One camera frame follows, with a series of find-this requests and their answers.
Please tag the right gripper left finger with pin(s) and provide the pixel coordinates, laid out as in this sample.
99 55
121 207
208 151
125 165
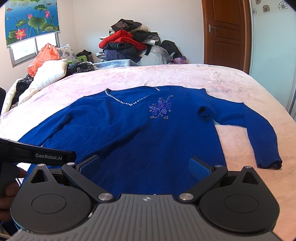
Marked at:
79 174

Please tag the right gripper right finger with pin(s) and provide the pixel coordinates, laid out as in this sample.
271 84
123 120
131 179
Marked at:
207 177

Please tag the blue knit sweater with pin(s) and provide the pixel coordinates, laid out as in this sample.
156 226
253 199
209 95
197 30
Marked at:
146 136

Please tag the dark clothes pile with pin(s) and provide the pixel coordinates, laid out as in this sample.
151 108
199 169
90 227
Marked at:
116 51

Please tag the person's left hand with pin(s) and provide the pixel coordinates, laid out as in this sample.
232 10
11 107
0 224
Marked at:
6 201

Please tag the white quilted jacket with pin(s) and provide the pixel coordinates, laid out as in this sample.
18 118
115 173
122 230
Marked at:
49 73

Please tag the pink bed blanket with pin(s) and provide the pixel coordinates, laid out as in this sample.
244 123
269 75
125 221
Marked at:
221 82

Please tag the window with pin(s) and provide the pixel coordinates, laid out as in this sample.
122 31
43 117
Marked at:
26 50

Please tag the orange plastic bag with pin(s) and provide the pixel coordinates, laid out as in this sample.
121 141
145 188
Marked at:
47 53

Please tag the light blue knit blanket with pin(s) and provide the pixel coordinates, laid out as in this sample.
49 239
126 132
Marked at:
114 64

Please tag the floral pillow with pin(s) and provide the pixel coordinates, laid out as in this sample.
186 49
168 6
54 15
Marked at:
66 52

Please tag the green black bag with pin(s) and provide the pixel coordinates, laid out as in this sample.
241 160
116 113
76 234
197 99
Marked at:
85 56

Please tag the black backpack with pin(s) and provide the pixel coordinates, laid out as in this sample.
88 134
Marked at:
171 48

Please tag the lotus print roller blind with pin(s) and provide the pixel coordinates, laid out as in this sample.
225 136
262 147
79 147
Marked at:
30 18

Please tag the red garment on pile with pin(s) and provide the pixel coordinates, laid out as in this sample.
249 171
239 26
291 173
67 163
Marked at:
122 36

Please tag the brown wooden door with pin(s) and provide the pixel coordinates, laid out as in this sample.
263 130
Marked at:
227 33

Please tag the wardrobe sliding door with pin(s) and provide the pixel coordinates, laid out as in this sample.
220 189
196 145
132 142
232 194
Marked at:
273 50

